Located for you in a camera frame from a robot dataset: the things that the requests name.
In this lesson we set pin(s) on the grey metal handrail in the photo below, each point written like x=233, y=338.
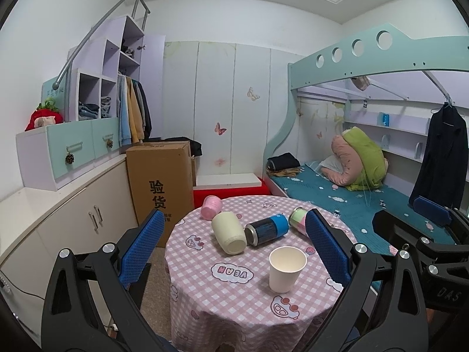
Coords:
x=91, y=33

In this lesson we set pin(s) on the blue and black cup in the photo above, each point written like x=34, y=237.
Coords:
x=267, y=229

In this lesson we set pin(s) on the teal printed mattress sheet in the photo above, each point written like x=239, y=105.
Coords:
x=366, y=209

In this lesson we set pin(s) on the red box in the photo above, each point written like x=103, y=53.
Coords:
x=227, y=194

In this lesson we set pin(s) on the strawberry plush toy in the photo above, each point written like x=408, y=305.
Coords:
x=42, y=117

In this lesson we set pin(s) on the folded black clothes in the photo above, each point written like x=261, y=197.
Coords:
x=283, y=161

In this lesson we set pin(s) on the yellow jacket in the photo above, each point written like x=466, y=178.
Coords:
x=135, y=113

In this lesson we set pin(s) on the black coat on hanger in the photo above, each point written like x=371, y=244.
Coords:
x=441, y=154

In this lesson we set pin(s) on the folded tan cloth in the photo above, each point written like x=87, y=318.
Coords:
x=284, y=173

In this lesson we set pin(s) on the lilac wall shelves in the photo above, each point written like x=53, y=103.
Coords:
x=395, y=132

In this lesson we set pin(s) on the light blue shirt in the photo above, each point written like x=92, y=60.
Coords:
x=124, y=117

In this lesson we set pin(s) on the tall cardboard box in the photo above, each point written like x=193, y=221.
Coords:
x=157, y=176

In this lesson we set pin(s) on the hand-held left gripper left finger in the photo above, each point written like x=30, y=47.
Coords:
x=143, y=249

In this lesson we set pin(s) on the cream cup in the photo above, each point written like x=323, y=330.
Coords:
x=227, y=231

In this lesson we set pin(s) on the white pillow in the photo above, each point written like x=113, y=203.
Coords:
x=328, y=165

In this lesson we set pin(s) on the teal drawer cabinet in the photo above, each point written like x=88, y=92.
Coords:
x=55, y=154

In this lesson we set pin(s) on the white low cabinet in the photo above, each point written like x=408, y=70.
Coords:
x=55, y=220

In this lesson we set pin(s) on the pink pillow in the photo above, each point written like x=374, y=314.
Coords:
x=342, y=161

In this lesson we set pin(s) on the folded jeans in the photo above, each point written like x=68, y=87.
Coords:
x=88, y=110
x=105, y=106

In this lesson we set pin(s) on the white board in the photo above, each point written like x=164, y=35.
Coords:
x=227, y=179

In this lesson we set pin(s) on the black bag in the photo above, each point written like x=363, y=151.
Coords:
x=196, y=148

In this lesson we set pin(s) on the round table pink checked tablecloth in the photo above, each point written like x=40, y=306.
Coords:
x=234, y=300

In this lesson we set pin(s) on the white paper cup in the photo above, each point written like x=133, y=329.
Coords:
x=285, y=275

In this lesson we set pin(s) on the lilac stair cabinet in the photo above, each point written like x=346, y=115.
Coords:
x=110, y=62

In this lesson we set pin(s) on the white wardrobe butterfly stickers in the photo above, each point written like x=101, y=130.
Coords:
x=220, y=99

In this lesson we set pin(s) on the teal bunk bed frame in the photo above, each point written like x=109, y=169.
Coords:
x=329, y=69

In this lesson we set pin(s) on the dark hanging clothes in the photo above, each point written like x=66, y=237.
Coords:
x=146, y=110

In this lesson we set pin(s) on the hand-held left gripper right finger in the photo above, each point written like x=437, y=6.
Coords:
x=326, y=245

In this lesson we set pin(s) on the green blanket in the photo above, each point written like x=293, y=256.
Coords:
x=366, y=157

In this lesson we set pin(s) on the green and pink cup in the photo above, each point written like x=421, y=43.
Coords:
x=298, y=220

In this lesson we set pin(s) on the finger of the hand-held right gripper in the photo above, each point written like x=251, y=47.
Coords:
x=432, y=211
x=392, y=229

